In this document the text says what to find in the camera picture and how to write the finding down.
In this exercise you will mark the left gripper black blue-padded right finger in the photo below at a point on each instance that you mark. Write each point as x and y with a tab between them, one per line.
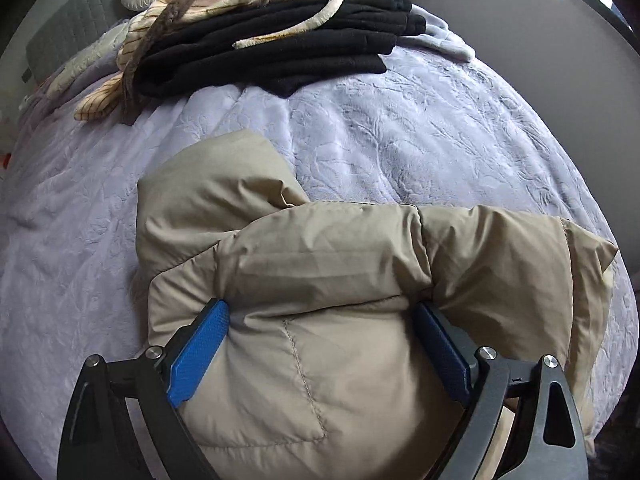
545	440

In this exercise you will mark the folded black fleece garment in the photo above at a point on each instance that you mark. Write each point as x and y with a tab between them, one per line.
354	41

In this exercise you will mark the beige quilted down jacket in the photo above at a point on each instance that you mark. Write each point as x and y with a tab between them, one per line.
320	376

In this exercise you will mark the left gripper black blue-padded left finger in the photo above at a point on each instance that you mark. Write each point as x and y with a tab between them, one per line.
113	402

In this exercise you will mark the grey quilted headboard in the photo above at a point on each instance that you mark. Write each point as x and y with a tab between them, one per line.
75	25

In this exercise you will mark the cream quilted pillow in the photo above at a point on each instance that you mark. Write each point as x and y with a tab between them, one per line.
107	43

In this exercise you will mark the lavender embossed bedspread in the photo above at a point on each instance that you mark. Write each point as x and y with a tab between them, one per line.
427	132

